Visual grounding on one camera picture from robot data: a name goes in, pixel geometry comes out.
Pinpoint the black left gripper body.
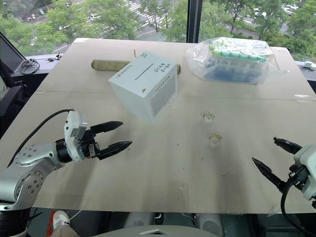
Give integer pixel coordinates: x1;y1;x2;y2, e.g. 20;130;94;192
80;125;102;160

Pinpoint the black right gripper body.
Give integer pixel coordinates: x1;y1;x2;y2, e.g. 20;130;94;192
286;163;311;192

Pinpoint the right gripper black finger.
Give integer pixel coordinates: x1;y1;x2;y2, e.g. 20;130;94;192
251;157;288;191
273;137;303;156

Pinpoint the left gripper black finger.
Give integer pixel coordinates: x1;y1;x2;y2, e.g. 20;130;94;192
90;120;123;135
98;140;133;160

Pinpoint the white cardboard box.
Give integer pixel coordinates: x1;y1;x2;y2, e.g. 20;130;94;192
108;51;178;124

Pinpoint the brown cardboard tube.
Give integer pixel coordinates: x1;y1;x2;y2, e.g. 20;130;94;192
90;59;182;75

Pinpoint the grey rounded shape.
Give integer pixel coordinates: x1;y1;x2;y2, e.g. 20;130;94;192
197;213;226;236

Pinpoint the white and red shoe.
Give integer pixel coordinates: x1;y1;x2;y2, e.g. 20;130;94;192
48;210;71;229

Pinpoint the bunch of keys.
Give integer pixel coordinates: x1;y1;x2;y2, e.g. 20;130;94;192
45;52;62;63

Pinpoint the person's bare leg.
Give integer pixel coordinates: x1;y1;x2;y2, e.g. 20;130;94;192
58;223;83;237

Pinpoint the plastic bag of green-capped tubes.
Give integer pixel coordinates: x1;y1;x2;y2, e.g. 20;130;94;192
185;37;288;86

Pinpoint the black chair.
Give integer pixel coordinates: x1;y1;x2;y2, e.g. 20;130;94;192
0;31;32;129

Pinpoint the grey robot body with label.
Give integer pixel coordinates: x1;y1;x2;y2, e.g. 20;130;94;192
97;223;214;237

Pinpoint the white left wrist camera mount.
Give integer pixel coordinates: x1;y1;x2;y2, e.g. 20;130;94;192
63;110;88;163

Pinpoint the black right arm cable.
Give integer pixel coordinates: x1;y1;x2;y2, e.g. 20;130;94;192
280;172;316;237

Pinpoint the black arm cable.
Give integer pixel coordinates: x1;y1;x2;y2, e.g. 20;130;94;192
280;172;316;237
6;109;75;169

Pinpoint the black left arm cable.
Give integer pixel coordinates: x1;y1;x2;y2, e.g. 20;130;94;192
6;109;75;169

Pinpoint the thin white cord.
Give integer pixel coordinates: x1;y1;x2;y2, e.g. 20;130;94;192
68;209;83;223

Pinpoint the coiled black cable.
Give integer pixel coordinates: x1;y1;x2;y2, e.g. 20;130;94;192
20;58;40;74

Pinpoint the dark window frame post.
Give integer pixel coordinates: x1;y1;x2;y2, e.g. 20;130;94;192
187;0;204;43

